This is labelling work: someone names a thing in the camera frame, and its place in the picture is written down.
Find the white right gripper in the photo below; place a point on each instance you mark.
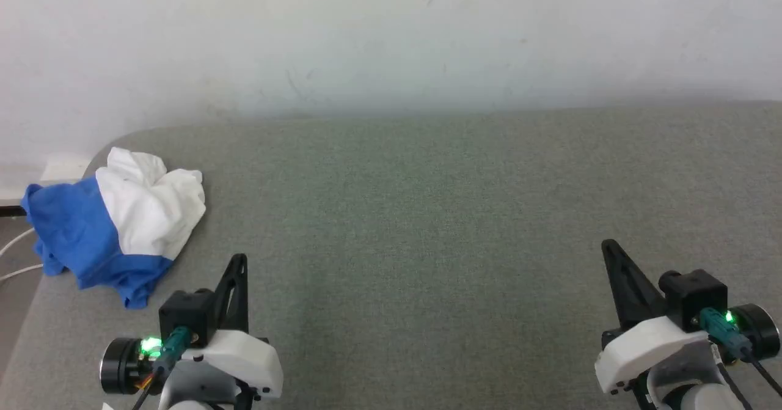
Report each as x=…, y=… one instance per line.
x=641, y=349

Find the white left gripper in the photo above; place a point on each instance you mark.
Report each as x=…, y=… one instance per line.
x=244, y=355

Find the blue and white shirt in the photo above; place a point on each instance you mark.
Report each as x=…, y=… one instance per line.
x=134, y=214

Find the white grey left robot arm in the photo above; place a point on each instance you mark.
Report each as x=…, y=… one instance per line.
x=122, y=367

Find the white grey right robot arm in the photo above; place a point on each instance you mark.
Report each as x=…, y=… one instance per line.
x=757, y=330

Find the black baseboard strip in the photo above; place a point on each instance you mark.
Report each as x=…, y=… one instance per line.
x=12, y=211

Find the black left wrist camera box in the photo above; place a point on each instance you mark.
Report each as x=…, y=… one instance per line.
x=183, y=312

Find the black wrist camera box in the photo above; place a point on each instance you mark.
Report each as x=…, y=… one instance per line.
x=183, y=312
x=693, y=294

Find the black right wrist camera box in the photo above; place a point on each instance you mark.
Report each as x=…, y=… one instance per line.
x=693, y=294

